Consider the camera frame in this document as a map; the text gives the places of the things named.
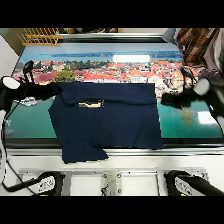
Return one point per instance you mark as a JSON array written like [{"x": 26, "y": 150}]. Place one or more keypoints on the pale grey garment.
[{"x": 213, "y": 56}]

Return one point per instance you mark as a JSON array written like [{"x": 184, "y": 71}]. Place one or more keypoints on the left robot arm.
[{"x": 10, "y": 91}]

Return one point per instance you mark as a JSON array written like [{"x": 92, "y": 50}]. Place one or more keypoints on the checked shirt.
[{"x": 193, "y": 43}]

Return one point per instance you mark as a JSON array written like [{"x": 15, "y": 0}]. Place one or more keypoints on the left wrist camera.
[{"x": 28, "y": 68}]

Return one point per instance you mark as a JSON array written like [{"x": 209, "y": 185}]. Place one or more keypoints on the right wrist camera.
[{"x": 187, "y": 75}]

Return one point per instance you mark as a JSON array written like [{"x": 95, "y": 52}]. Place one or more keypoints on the navy blue T-shirt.
[{"x": 126, "y": 116}]

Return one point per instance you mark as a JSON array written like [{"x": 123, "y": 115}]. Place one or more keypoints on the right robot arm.
[{"x": 208, "y": 96}]

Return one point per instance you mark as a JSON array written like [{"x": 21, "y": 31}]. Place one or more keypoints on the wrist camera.
[
  {"x": 187, "y": 75},
  {"x": 28, "y": 68}
]

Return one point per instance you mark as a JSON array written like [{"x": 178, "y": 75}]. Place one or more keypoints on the silver frame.
[{"x": 111, "y": 181}]

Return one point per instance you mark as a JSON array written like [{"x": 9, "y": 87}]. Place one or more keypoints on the wooden rack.
[{"x": 40, "y": 36}]

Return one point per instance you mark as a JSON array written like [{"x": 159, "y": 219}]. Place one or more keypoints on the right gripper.
[{"x": 176, "y": 99}]

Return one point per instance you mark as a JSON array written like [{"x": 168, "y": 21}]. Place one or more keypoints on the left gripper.
[{"x": 46, "y": 91}]

